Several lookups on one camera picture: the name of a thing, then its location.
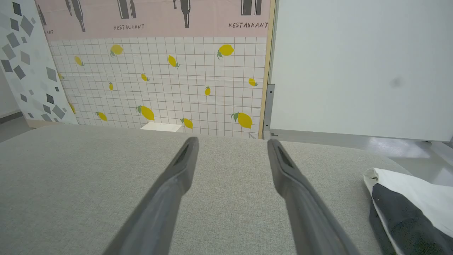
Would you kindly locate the white box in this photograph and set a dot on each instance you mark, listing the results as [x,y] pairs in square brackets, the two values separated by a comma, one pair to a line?
[161,127]

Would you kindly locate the grey terrazzo print panel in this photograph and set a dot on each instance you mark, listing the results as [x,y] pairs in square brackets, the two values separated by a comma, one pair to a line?
[28,63]

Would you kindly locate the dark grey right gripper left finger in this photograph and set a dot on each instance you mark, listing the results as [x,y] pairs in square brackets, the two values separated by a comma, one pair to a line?
[166,198]

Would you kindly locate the white partition board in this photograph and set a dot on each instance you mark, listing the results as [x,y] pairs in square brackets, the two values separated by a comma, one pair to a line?
[354,71]

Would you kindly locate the lemon print grid panel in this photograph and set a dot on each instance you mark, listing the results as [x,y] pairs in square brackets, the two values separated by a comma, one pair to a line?
[177,88]

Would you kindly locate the white and black shirt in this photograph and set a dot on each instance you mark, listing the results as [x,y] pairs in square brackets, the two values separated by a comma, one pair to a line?
[407,219]

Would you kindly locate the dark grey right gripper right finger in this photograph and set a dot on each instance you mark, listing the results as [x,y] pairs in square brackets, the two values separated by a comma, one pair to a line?
[304,212]

